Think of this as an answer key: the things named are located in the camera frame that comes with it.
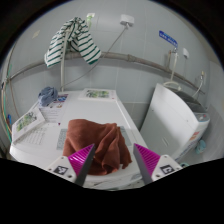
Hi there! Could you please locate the teal rag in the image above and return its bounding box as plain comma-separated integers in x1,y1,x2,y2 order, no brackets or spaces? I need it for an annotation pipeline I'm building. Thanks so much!
194,139,208,155

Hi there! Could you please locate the brown towel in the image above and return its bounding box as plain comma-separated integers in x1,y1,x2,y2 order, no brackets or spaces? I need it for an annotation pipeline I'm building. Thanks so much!
62,118,133,177

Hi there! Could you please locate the grey horizontal wall pipe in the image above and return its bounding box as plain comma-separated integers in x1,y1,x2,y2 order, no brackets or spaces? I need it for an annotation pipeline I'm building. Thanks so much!
1,50,198,96

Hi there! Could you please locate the white printed leaflet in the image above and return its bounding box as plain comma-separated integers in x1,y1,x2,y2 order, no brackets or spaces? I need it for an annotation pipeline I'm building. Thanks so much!
38,93,70,124

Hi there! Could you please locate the large white picture board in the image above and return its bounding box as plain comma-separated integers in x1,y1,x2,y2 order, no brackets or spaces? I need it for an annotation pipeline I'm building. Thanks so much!
10,106,46,144

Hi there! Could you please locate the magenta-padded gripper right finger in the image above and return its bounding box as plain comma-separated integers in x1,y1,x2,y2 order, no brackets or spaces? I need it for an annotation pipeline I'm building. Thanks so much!
133,143,183,186

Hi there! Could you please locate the white top-load washing machine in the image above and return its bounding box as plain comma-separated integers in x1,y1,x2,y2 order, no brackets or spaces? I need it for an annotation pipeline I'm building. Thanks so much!
139,82,212,163

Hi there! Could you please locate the white tap with hose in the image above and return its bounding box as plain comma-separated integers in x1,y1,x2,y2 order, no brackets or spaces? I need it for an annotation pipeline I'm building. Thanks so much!
163,46,183,92

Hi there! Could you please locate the white front-load washing machine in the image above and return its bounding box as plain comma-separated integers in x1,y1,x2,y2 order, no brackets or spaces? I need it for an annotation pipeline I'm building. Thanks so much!
9,88,149,191

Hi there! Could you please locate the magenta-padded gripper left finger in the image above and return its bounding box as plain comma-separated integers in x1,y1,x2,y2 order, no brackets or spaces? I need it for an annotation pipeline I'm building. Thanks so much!
46,143,96,187

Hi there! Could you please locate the white wall socket box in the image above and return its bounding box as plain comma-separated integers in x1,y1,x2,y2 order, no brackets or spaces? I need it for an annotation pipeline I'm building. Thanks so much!
119,13,135,28

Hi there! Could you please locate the small white printed box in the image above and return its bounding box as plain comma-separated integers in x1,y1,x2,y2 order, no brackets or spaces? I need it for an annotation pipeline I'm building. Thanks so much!
78,87,118,102

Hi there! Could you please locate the green hose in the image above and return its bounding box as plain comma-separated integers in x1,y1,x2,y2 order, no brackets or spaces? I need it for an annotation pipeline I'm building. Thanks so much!
0,83,11,136

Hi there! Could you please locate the blue wall sign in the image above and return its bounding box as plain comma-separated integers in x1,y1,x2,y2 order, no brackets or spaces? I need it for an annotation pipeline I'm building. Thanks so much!
158,30,179,48

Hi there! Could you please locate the green white striped shirt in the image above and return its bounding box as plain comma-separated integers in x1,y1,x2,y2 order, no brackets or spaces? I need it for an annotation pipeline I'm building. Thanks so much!
43,17,102,69

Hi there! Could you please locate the white vertical pipe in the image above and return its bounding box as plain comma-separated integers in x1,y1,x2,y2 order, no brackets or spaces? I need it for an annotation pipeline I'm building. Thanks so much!
59,29,69,93

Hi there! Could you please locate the grey power cable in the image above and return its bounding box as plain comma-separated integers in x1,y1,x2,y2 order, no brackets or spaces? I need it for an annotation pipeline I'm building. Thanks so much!
63,25,129,89

